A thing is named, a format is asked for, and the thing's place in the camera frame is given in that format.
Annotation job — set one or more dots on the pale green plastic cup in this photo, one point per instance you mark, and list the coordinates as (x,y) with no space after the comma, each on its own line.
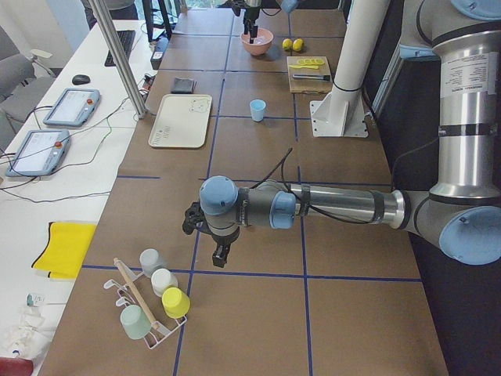
(135,322)

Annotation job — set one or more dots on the cream bear serving tray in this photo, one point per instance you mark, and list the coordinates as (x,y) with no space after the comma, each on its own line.
(181,121)

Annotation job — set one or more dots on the lower teach pendant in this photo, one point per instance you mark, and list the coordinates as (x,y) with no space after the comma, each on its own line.
(39,154)

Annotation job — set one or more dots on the grey plastic cup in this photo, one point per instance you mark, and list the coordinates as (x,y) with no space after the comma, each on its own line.
(151,260)

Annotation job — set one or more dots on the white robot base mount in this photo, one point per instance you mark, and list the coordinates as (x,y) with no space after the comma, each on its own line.
(340,113)

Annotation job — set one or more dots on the clear ice cubes pile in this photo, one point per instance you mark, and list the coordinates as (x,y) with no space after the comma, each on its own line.
(261,39)

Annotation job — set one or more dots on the pink bowl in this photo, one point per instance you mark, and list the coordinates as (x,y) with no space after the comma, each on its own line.
(257,50)

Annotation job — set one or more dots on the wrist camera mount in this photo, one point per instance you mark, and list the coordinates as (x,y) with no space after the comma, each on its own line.
(195,220)

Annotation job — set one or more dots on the yellow cloth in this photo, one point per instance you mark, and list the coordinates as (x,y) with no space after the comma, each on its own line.
(66,249)

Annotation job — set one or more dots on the lower yellow lemon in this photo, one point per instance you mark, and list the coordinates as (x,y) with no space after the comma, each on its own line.
(298,45)

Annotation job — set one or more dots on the wooden rack handle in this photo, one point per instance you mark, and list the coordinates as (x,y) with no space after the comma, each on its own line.
(129,278)

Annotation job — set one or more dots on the yellow lemon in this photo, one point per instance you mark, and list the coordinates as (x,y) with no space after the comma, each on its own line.
(287,44)
(298,45)

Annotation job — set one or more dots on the upper teach pendant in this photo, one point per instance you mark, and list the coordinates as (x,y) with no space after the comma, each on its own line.
(73,108)

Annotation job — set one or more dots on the grey office chair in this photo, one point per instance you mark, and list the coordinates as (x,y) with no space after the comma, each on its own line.
(24,82)

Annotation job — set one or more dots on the white plastic cup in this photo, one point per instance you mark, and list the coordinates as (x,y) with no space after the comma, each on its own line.
(161,280)

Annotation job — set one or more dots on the steel cylinder black tip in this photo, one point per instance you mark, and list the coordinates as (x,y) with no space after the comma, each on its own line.
(312,77)

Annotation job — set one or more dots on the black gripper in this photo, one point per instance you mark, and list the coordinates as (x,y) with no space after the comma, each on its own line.
(224,238)
(250,15)

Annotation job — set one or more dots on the black computer mouse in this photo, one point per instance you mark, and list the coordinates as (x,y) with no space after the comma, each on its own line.
(80,79)

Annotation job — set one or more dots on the white wire cup rack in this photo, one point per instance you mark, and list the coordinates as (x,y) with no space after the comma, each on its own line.
(123,297)

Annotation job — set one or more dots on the white crumpled tissue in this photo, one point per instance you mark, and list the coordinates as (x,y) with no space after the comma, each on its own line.
(28,338)

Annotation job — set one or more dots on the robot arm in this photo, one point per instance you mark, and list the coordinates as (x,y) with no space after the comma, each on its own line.
(237,6)
(460,213)

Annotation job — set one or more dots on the teach pendant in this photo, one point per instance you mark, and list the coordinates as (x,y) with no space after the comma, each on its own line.
(39,154)
(73,108)

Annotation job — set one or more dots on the wooden cutting board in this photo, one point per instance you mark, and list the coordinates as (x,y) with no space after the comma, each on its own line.
(308,86)

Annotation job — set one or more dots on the upper yellow lemon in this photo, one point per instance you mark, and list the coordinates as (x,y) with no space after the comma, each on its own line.
(287,44)

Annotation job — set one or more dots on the yellow plastic knife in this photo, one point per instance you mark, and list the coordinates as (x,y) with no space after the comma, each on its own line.
(308,67)

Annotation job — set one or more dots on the light blue plastic cup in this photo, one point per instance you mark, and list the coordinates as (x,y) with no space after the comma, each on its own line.
(257,109)

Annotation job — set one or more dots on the aluminium frame post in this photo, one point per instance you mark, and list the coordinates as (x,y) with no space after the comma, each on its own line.
(111,37)

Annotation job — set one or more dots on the grey folded cloth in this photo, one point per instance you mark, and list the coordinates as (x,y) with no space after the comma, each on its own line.
(183,86)

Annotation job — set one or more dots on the yellow plastic cup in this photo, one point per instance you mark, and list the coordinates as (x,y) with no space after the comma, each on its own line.
(176,302)

